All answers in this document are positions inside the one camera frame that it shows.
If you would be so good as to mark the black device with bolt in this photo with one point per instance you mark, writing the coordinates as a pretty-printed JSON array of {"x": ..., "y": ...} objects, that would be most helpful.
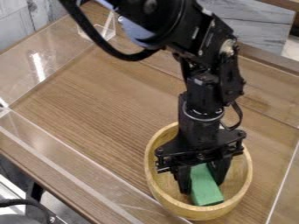
[{"x": 41, "y": 214}]

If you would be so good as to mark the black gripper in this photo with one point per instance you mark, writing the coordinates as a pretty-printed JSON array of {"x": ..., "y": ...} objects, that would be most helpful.
[{"x": 200, "y": 141}]

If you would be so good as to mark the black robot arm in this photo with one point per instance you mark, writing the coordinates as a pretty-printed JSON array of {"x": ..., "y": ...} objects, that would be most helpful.
[{"x": 180, "y": 26}]

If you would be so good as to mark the black table leg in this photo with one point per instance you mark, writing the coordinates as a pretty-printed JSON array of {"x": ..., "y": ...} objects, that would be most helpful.
[{"x": 34, "y": 192}]

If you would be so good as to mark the clear acrylic corner bracket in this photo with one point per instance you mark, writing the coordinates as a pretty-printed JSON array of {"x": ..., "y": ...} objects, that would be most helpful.
[{"x": 107, "y": 29}]

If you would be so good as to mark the green rectangular block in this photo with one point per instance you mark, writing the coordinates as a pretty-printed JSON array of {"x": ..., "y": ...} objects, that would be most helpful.
[{"x": 205, "y": 193}]

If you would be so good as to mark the brown wooden bowl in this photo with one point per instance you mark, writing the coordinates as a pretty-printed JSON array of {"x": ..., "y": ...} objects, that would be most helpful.
[{"x": 164, "y": 188}]

